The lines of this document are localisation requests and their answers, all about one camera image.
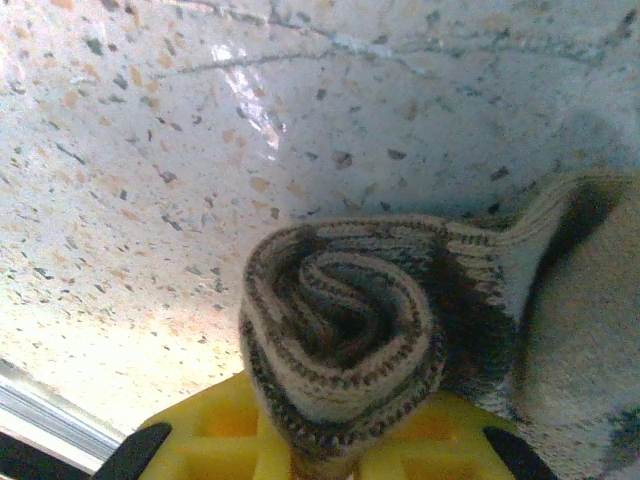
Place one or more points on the aluminium table rail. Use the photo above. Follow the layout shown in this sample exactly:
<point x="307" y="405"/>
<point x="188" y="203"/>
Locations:
<point x="45" y="415"/>

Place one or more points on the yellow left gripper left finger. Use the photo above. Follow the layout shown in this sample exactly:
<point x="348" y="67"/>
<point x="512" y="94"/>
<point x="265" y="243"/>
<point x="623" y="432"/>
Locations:
<point x="215" y="440"/>

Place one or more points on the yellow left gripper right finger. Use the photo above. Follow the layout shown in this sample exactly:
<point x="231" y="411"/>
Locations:
<point x="440" y="440"/>

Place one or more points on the beige brown argyle sock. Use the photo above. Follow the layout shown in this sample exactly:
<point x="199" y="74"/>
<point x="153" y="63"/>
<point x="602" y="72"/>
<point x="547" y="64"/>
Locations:
<point x="380" y="320"/>

